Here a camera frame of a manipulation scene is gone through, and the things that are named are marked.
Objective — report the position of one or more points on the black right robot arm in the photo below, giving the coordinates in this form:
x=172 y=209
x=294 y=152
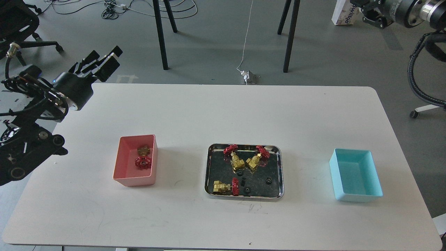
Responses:
x=434 y=12

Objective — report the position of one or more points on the brass valve bottom left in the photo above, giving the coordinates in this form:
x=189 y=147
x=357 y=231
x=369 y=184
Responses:
x=220 y=188

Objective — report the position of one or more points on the brass valve top right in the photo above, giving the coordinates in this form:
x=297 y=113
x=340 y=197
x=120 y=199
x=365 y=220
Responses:
x=254 y=162

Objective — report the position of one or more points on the grey floor socket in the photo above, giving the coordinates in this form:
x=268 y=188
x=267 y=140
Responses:
x=248 y=78

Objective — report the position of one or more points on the black table leg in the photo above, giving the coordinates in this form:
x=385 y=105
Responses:
x=157 y=12
x=292 y=29

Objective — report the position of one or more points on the light blue plastic box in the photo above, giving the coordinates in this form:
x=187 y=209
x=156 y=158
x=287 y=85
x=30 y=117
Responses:
x=354 y=176

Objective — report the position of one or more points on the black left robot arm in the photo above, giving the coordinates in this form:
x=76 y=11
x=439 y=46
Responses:
x=25 y=144

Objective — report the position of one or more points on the black table leg left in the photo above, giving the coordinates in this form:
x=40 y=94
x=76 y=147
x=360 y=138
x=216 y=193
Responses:
x=157 y=12

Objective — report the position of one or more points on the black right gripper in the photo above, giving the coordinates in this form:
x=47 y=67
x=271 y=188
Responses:
x=382 y=13

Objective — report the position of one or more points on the brass valve top middle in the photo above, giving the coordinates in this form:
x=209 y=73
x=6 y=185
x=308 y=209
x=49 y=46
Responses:
x=236 y=162

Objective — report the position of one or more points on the black table leg right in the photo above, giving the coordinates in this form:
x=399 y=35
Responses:
x=292 y=29

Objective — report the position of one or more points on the brass valve red handwheel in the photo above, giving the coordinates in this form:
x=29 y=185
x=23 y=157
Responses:
x=143 y=161

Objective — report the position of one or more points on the black office chair base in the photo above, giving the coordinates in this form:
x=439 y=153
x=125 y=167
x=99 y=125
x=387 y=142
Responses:
x=18 y=24

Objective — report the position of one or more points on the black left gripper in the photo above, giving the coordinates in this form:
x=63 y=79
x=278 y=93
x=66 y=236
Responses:
x=78 y=89

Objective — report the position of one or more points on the pink plastic box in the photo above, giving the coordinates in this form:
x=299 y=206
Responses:
x=125 y=171

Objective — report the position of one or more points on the white cardboard box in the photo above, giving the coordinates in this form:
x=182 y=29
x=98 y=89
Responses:
x=345 y=13

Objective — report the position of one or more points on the shiny metal tray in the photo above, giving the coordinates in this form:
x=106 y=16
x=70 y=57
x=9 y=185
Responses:
x=218 y=168

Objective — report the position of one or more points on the white chair base leg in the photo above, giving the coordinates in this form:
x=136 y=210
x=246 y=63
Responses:
x=415 y=113

